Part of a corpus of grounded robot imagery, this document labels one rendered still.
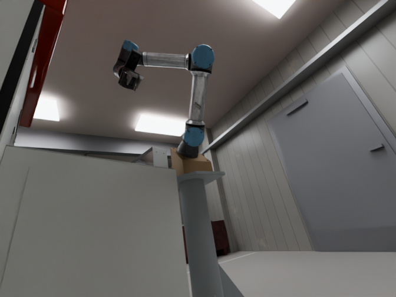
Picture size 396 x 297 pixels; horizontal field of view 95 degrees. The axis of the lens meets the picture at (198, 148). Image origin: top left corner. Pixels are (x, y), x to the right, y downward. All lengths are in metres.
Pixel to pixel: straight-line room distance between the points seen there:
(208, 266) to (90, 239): 0.61
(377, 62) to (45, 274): 3.29
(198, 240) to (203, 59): 0.94
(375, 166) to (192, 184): 2.24
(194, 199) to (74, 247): 0.62
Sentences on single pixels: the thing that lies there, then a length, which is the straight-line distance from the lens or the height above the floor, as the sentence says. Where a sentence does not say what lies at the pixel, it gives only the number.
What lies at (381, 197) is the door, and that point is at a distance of 2.86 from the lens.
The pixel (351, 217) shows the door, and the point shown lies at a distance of 2.98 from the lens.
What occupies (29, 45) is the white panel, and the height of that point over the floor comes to 1.03.
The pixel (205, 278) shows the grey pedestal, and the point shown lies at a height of 0.29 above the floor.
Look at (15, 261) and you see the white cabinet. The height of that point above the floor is 0.51.
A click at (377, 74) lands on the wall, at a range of 3.11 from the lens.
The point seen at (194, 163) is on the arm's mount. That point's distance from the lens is 1.15.
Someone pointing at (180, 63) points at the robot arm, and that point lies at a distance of 1.18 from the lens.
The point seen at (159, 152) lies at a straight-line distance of 1.03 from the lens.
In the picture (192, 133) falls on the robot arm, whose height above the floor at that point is 1.00.
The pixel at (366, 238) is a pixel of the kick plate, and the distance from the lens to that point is 2.98.
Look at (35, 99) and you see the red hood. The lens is 1.23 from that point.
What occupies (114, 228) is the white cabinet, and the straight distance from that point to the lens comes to 0.75.
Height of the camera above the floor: 0.51
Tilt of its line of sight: 24 degrees up
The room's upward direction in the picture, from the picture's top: 10 degrees counter-clockwise
